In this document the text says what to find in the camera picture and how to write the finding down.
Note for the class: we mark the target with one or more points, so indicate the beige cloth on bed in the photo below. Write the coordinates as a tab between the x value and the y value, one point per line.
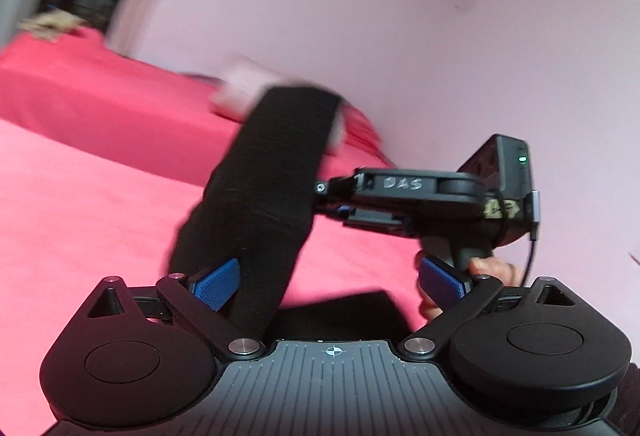
51	25

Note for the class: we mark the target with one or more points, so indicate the far pink bed blanket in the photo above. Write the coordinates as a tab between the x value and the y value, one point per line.
76	91

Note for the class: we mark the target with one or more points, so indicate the pink bed blanket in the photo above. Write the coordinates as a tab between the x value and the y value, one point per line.
76	91
69	219

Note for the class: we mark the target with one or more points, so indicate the pale pink rolled quilt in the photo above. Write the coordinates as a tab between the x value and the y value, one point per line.
240	88

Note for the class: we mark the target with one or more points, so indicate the near pink bed blanket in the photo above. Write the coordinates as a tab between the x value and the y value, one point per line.
69	219

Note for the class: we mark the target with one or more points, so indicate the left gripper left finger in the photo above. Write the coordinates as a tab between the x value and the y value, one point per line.
131	357

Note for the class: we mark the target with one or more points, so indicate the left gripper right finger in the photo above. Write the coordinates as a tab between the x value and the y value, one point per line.
520	353

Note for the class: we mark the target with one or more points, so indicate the black pants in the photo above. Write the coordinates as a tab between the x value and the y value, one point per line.
258	208

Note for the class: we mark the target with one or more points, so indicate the person right hand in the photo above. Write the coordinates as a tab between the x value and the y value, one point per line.
436	287

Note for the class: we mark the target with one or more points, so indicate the folded red blanket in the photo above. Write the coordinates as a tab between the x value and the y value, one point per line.
361	134

